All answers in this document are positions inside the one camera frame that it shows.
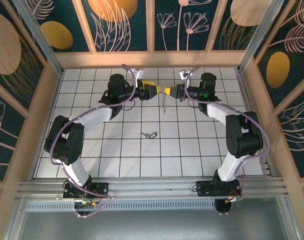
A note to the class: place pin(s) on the clear plastic zip bag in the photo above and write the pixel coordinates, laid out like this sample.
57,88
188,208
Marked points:
163,102

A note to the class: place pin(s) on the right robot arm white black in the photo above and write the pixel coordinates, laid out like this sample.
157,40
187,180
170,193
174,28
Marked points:
222,112

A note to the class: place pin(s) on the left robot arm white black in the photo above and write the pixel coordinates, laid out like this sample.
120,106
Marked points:
91,116

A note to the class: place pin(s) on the perforated metal strip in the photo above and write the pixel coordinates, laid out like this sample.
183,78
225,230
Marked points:
151,206

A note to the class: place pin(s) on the grey metal sheet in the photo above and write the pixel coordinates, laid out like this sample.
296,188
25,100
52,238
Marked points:
151,225

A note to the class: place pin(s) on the right aluminium side rail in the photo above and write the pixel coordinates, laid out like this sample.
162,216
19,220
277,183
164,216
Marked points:
246,97

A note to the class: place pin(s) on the right aluminium corner post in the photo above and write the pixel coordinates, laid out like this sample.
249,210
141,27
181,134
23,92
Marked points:
260,32

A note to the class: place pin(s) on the aluminium corner post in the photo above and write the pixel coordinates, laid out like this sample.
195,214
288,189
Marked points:
37,32
260,32

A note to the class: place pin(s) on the aluminium front rail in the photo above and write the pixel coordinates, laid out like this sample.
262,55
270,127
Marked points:
151,186

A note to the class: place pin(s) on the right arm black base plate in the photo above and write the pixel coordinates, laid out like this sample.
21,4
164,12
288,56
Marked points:
204,188

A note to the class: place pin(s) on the left aluminium corner post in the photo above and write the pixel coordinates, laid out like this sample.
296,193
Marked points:
37,32

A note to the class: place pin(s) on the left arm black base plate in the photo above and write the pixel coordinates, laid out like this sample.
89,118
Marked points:
101,188

